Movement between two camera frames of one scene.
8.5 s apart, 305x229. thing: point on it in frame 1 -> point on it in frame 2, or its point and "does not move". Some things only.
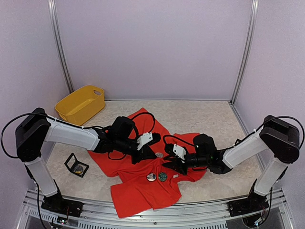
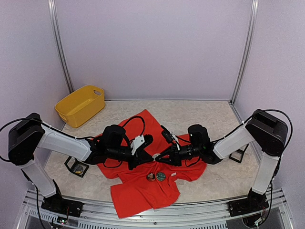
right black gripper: [177, 166] -> [174, 158]
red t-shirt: [147, 185] does not move
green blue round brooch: [162, 176] does not move
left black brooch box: [76, 167] does not move
